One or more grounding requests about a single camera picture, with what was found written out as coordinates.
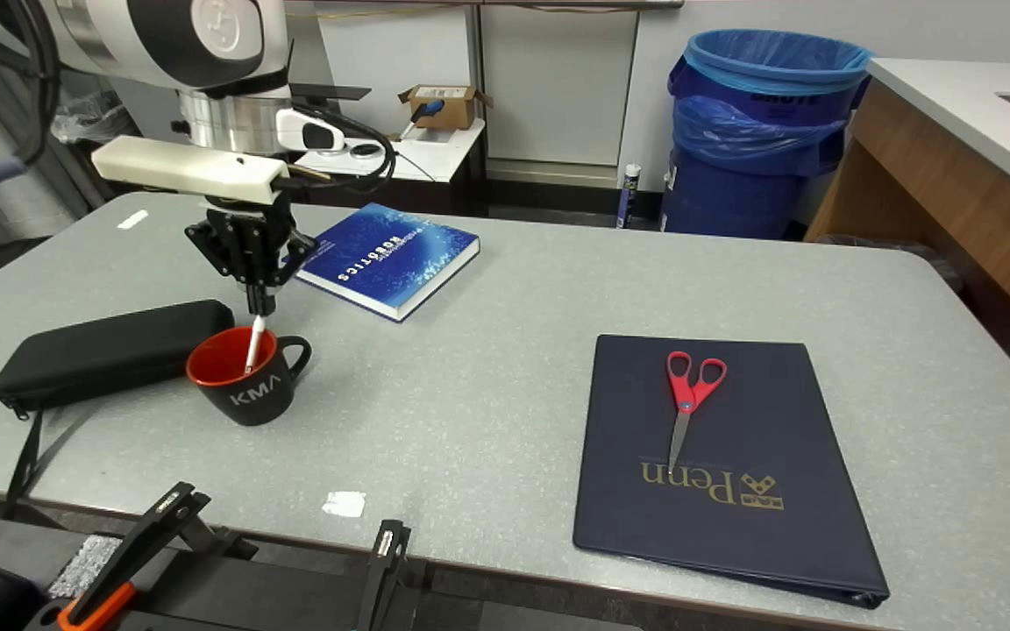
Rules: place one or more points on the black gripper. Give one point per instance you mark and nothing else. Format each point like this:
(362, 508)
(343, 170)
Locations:
(255, 241)

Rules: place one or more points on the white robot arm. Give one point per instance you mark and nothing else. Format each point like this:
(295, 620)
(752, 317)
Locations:
(230, 67)

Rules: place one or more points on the red and black mug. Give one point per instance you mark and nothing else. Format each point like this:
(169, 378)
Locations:
(258, 398)

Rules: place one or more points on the black zippered pouch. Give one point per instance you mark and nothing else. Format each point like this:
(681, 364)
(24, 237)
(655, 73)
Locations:
(107, 355)

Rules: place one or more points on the blue robotics book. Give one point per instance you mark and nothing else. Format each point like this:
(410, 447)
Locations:
(388, 260)

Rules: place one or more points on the orange black clamp near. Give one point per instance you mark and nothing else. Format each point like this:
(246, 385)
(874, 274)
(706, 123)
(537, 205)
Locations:
(169, 520)

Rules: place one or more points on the orange black clamp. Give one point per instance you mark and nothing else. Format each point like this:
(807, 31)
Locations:
(169, 520)
(385, 566)

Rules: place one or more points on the white side table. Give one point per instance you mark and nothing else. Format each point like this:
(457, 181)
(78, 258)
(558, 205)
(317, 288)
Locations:
(372, 164)

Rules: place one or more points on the open cardboard box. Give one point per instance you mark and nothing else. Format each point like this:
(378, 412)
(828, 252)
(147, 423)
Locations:
(441, 106)

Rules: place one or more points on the orange black clamp far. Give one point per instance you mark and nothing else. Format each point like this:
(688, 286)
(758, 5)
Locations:
(385, 566)

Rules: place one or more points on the white spray bottle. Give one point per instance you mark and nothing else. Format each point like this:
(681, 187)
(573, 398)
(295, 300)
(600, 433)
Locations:
(627, 192)

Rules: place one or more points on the navy Penn folder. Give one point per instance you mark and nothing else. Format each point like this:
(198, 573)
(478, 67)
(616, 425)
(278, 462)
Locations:
(758, 493)

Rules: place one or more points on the blue trash bin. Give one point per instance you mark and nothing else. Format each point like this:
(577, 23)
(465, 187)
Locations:
(758, 115)

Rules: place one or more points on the wooden desk cabinet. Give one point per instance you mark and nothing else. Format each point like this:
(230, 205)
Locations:
(928, 162)

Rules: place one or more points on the white camera bar mount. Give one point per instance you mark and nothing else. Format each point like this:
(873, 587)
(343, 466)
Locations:
(191, 170)

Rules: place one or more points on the red handled scissors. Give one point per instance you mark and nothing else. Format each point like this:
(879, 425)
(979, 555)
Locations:
(692, 383)

